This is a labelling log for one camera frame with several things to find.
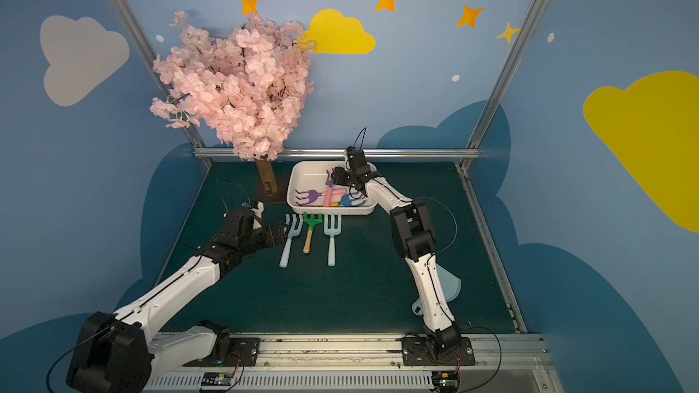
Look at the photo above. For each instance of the left diagonal aluminium frame bar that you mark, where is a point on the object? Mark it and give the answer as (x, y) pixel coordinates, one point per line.
(139, 39)

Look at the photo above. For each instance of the left green circuit board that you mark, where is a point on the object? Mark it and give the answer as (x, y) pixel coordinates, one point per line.
(216, 381)

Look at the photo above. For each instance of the horizontal aluminium frame bar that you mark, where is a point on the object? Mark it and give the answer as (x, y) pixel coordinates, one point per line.
(328, 153)

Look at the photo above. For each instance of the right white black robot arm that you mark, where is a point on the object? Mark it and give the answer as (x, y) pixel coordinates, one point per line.
(414, 239)

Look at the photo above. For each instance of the right diagonal aluminium frame bar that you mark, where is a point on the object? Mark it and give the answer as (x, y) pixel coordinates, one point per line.
(529, 24)

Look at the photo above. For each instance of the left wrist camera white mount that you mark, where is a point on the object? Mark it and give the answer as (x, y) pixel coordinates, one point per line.
(257, 208)

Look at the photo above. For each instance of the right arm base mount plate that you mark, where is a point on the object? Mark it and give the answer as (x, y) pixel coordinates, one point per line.
(417, 352)

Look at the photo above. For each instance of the purple fork pink handle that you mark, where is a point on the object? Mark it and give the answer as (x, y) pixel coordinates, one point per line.
(329, 192)

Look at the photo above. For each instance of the green rake wooden handle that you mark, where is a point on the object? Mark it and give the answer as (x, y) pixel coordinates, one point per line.
(312, 221)

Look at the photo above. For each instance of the light blue leaf-shaped plate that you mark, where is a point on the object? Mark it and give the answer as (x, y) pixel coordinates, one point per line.
(451, 286)

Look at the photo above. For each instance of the dark square tree base plate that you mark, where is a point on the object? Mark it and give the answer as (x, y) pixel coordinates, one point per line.
(262, 194)

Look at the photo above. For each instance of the green circuit board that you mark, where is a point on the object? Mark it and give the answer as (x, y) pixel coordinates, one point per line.
(445, 382)
(216, 381)

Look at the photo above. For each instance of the diagonal aluminium frame bar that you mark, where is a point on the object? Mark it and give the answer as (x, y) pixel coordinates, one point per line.
(139, 39)
(529, 24)

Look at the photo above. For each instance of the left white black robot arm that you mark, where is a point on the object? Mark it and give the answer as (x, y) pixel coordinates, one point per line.
(120, 351)

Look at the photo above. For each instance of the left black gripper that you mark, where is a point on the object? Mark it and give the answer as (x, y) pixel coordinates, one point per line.
(271, 235)

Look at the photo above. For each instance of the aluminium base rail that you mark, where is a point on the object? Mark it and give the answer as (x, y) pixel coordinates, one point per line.
(373, 363)

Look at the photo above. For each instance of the right green circuit board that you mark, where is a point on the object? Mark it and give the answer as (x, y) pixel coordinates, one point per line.
(445, 382)

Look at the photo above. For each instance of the purple rake pink handle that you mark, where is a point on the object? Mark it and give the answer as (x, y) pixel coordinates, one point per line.
(311, 198)

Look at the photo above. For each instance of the pink cherry blossom tree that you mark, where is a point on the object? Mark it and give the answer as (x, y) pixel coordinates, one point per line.
(249, 87)

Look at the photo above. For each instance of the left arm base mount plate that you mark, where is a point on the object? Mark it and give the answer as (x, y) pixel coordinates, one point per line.
(240, 350)

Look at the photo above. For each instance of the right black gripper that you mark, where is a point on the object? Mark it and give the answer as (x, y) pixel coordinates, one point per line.
(343, 176)

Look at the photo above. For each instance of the white plastic storage box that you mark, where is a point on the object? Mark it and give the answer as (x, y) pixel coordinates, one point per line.
(308, 175)

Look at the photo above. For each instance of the blue rake orange handle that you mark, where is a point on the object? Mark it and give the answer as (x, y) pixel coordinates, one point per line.
(348, 201)

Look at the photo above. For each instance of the light blue hand fork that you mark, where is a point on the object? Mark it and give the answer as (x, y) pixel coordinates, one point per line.
(293, 226)
(332, 229)

